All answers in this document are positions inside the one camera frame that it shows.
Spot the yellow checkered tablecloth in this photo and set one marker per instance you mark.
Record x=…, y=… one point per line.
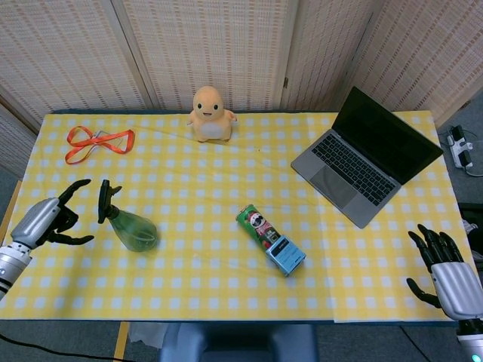
x=226, y=181

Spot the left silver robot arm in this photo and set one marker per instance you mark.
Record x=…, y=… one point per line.
x=11, y=264

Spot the woven folding screen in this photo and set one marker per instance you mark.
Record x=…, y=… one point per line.
x=207, y=45

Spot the grey open laptop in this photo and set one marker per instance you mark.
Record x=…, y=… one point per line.
x=354, y=169

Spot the white plastic bag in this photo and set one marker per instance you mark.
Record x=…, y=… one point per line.
x=147, y=333

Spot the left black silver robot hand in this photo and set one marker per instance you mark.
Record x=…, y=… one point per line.
x=35, y=222

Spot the yellow wooden table leg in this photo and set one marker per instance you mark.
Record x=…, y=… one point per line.
x=120, y=341

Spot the blue cardboard box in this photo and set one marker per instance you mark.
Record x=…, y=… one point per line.
x=287, y=258

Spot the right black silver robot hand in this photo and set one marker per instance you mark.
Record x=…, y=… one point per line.
x=458, y=288

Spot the orange plush toy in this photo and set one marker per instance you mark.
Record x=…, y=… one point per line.
x=210, y=117

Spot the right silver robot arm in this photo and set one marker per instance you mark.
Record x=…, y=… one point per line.
x=471, y=341

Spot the white power strip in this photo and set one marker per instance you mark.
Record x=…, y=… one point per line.
x=460, y=147

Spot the green spray bottle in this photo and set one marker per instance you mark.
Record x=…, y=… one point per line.
x=137, y=230

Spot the green Pringles can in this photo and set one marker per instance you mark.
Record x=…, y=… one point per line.
x=256, y=226

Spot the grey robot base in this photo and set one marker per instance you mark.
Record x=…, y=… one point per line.
x=237, y=343

